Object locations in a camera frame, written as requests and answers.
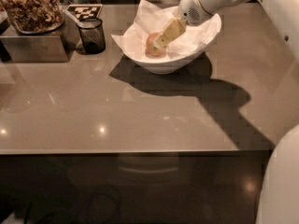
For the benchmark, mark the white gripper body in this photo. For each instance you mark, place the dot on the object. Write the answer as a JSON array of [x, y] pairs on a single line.
[[191, 9]]

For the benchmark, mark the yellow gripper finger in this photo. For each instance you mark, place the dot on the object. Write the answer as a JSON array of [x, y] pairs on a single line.
[[174, 29]]

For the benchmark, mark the red yellow apple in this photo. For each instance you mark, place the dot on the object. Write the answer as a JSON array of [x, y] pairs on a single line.
[[152, 45]]

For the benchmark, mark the white bowl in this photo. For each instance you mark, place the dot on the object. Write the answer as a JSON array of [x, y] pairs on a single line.
[[174, 62]]

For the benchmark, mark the white paper liner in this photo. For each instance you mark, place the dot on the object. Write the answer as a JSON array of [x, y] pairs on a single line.
[[143, 22]]

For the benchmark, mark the black mesh cup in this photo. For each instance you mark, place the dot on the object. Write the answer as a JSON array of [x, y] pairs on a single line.
[[92, 35]]

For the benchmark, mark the checkered marker tag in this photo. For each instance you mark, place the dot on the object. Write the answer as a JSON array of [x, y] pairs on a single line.
[[85, 11]]

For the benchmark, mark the steel box stand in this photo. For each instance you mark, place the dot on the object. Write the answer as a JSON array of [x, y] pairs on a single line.
[[53, 47]]

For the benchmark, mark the glass jar of snacks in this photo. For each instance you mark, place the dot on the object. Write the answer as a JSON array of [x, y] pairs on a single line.
[[33, 16]]

